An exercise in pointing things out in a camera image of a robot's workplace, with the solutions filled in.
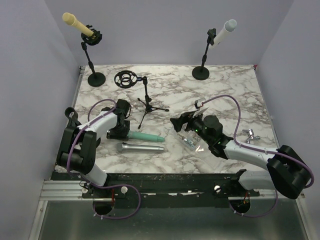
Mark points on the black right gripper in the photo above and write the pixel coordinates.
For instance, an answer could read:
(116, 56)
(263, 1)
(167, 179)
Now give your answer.
(187, 117)

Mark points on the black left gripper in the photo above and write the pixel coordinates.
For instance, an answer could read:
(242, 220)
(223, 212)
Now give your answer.
(111, 134)

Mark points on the green microphone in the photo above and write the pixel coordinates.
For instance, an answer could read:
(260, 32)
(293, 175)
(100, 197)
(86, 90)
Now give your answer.
(145, 137)

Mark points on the grey microphone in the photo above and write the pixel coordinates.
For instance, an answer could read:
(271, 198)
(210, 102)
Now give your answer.
(125, 147)

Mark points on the black clip microphone stand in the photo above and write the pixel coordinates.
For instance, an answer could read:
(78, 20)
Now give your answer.
(98, 142)

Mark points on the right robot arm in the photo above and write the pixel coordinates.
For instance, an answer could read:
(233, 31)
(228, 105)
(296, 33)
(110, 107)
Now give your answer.
(283, 169)

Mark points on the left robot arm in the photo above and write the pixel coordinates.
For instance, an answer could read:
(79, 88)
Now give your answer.
(77, 150)

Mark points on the black round-base stand right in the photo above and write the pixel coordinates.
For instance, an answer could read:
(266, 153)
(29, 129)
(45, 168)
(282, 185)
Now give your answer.
(201, 73)

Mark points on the white microphone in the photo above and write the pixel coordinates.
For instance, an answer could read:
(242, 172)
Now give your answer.
(229, 27)

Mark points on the beige microphone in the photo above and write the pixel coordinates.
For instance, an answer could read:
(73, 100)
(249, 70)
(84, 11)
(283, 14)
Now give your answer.
(72, 21)

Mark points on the clear screw organizer box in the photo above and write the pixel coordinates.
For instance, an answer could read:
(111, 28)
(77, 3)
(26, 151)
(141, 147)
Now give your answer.
(199, 149)

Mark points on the silver metal faucet part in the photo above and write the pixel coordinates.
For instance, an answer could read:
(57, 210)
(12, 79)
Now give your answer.
(251, 135)

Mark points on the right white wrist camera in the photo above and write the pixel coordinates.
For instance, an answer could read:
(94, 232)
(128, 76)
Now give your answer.
(199, 105)

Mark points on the aluminium frame rail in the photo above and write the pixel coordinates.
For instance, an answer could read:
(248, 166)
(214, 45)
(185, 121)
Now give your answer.
(62, 190)

